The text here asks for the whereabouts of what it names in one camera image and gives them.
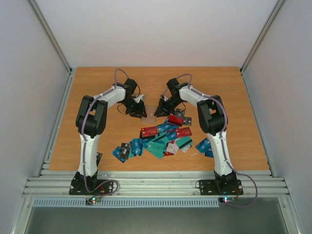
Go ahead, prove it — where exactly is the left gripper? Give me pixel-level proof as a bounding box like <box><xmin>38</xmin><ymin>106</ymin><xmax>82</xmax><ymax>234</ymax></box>
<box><xmin>121</xmin><ymin>97</ymin><xmax>148</xmax><ymax>118</ymax></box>

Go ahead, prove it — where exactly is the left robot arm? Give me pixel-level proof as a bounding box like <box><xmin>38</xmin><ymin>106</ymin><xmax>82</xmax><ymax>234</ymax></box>
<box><xmin>70</xmin><ymin>78</ymin><xmax>147</xmax><ymax>195</ymax></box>

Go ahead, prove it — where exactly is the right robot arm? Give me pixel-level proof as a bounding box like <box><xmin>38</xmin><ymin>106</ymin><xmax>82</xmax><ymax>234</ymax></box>
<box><xmin>154</xmin><ymin>78</ymin><xmax>233</xmax><ymax>194</ymax></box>

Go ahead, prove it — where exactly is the red card upper right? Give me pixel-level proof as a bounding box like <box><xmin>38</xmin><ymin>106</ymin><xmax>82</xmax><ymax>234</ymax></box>
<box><xmin>167</xmin><ymin>115</ymin><xmax>184</xmax><ymax>127</ymax></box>

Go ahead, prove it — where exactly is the black card top right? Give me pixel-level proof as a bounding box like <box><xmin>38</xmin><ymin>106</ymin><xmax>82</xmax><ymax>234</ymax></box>
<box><xmin>174</xmin><ymin>108</ymin><xmax>185</xmax><ymax>118</ymax></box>

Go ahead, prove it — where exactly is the red VIP card upper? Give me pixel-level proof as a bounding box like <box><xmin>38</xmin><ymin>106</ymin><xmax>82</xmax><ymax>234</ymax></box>
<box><xmin>140</xmin><ymin>126</ymin><xmax>158</xmax><ymax>139</ymax></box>

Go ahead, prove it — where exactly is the red vip card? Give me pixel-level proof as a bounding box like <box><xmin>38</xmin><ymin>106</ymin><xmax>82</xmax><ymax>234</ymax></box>
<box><xmin>174</xmin><ymin>127</ymin><xmax>192</xmax><ymax>138</ymax></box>
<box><xmin>140</xmin><ymin>126</ymin><xmax>158</xmax><ymax>139</ymax></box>

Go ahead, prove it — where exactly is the red VIP card centre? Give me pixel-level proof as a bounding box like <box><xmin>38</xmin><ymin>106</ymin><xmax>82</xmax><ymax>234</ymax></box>
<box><xmin>174</xmin><ymin>127</ymin><xmax>192</xmax><ymax>138</ymax></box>

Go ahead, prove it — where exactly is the black VIP card left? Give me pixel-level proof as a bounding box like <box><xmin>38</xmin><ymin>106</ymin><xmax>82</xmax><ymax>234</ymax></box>
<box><xmin>119</xmin><ymin>143</ymin><xmax>131</xmax><ymax>160</ymax></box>

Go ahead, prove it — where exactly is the white card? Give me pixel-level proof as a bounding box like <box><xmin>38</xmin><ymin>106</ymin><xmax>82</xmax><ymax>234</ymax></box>
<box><xmin>166</xmin><ymin>143</ymin><xmax>179</xmax><ymax>155</ymax></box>

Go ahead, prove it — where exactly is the teal VIP card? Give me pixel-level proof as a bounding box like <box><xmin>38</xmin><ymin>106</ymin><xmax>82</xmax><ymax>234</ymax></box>
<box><xmin>147</xmin><ymin>141</ymin><xmax>166</xmax><ymax>159</ymax></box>

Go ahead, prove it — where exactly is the blue card left bottom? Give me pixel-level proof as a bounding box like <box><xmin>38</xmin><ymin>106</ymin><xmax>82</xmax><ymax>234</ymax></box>
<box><xmin>112</xmin><ymin>146</ymin><xmax>126</xmax><ymax>163</ymax></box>

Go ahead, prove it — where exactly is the blue card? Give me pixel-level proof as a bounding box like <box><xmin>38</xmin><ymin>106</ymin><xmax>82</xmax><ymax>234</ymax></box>
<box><xmin>112</xmin><ymin>146</ymin><xmax>126</xmax><ymax>163</ymax></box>
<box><xmin>196</xmin><ymin>138</ymin><xmax>211</xmax><ymax>154</ymax></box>

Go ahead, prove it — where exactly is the blue card right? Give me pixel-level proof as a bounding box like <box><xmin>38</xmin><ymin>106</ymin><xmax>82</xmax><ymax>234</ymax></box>
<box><xmin>196</xmin><ymin>138</ymin><xmax>211</xmax><ymax>154</ymax></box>

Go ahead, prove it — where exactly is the black card lone left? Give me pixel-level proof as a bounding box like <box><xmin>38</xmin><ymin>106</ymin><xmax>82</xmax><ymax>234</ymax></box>
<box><xmin>96</xmin><ymin>152</ymin><xmax>102</xmax><ymax>166</ymax></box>

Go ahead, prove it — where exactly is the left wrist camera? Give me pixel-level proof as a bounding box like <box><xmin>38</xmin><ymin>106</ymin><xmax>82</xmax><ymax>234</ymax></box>
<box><xmin>134</xmin><ymin>94</ymin><xmax>145</xmax><ymax>103</ymax></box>

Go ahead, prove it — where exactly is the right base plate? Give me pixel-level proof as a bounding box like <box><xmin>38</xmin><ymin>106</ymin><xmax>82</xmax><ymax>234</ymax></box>
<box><xmin>198</xmin><ymin>179</ymin><xmax>244</xmax><ymax>196</ymax></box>

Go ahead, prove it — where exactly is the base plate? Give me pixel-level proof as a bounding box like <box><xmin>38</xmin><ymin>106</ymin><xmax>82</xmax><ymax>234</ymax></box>
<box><xmin>198</xmin><ymin>179</ymin><xmax>244</xmax><ymax>196</ymax></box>
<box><xmin>69</xmin><ymin>173</ymin><xmax>114</xmax><ymax>195</ymax></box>

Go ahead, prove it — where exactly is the left base plate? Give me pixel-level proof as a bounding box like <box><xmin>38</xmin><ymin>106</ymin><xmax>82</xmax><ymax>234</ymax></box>
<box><xmin>69</xmin><ymin>173</ymin><xmax>114</xmax><ymax>195</ymax></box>

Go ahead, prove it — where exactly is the blue slotted cable duct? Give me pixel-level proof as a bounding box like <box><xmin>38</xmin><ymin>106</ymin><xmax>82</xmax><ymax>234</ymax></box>
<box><xmin>33</xmin><ymin>198</ymin><xmax>219</xmax><ymax>208</ymax></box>

